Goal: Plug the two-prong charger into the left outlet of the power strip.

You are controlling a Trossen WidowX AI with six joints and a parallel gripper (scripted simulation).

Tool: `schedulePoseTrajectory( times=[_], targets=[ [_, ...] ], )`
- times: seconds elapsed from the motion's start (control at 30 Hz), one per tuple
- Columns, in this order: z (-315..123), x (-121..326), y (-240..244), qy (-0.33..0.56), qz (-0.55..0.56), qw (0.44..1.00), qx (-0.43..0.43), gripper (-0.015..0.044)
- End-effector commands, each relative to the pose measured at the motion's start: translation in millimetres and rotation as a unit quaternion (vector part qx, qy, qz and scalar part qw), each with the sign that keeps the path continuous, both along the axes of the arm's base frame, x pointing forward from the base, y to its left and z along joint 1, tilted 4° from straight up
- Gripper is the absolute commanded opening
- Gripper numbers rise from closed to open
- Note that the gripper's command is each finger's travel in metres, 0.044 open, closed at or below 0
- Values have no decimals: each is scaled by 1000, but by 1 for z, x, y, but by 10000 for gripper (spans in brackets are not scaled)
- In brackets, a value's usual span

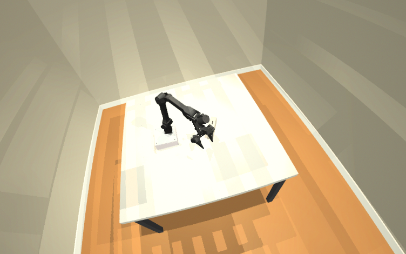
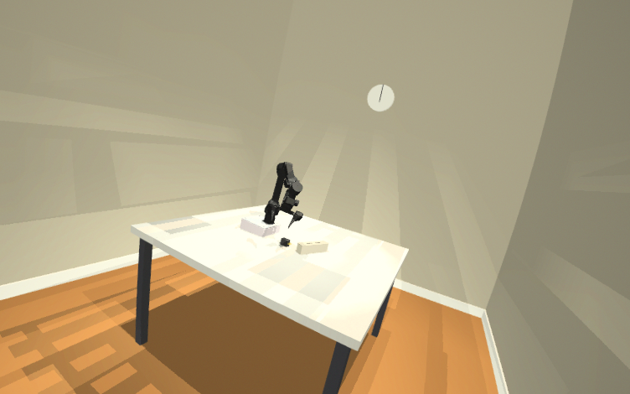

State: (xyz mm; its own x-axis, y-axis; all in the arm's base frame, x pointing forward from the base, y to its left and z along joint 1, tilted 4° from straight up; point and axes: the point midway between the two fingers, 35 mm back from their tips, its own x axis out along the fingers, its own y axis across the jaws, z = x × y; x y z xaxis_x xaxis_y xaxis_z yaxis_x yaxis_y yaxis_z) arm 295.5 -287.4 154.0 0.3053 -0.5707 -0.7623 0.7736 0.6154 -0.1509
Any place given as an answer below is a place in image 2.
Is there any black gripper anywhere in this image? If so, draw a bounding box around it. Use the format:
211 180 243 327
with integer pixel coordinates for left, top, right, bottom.
266 200 303 229

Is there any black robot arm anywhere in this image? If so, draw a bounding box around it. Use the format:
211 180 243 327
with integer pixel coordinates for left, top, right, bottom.
262 162 303 225

